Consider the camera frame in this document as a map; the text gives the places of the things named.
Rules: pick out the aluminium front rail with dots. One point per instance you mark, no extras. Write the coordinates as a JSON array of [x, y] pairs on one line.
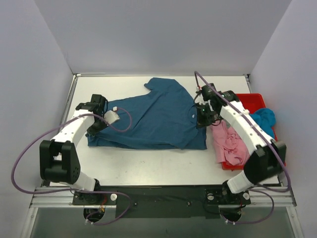
[[259, 196]]

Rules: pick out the dark blue t shirt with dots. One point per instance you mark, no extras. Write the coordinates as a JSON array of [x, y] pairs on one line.
[[165, 118]]

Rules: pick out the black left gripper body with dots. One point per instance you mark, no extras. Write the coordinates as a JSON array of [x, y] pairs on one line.
[[93, 129]]

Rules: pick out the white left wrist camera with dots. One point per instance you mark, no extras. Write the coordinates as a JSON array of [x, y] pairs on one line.
[[111, 116]]

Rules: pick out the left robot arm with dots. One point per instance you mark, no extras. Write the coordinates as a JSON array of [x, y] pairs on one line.
[[59, 161]]

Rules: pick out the bright blue t shirt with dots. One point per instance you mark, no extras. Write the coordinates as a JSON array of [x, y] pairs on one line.
[[265, 118]]

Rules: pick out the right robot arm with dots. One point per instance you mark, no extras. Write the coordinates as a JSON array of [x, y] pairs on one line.
[[267, 156]]

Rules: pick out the pink t shirt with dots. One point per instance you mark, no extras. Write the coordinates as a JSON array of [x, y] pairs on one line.
[[228, 145]]

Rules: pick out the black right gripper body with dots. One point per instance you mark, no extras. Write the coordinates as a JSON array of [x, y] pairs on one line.
[[204, 118]]

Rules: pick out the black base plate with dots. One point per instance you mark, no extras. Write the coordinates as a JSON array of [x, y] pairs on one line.
[[173, 201]]

